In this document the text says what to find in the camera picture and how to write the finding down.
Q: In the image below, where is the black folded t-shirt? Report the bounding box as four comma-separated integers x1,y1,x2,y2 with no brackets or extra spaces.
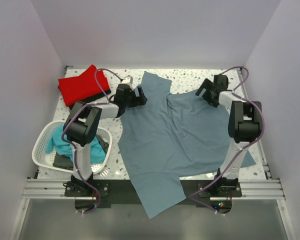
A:
58,85,105,109

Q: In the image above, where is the red folded t-shirt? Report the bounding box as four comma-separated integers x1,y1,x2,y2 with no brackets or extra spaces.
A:
58,64,112,95

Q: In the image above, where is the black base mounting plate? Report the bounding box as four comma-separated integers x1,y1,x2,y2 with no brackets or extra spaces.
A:
63,179,243,211

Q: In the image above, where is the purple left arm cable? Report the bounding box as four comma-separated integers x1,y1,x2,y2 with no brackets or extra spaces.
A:
61,68,123,215

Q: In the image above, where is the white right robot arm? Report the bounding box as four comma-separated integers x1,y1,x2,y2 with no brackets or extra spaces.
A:
195,74,265,180

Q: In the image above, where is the aluminium extrusion rail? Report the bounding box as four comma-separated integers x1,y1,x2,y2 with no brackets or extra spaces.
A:
21,177,73,200

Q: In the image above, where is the dark grey t-shirt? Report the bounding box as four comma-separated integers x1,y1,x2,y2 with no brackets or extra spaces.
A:
52,136,109,169

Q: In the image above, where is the grey-blue t-shirt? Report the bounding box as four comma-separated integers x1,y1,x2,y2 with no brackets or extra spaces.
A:
117,71,257,220

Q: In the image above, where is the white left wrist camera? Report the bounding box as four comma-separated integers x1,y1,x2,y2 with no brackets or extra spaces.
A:
121,75,133,85

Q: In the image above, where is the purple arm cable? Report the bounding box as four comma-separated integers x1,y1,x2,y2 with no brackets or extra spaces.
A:
189,65,266,207
61,68,123,215

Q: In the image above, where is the turquoise t-shirt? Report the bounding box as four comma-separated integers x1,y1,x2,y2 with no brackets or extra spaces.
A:
45,125,109,164

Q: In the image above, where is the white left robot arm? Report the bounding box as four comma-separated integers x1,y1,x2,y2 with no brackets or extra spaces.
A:
61,83,148,196

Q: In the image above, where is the white plastic laundry basket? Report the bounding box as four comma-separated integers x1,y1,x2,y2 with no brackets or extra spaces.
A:
32,120,113,175

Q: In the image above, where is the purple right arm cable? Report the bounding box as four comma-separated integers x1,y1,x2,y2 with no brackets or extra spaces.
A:
189,65,266,207

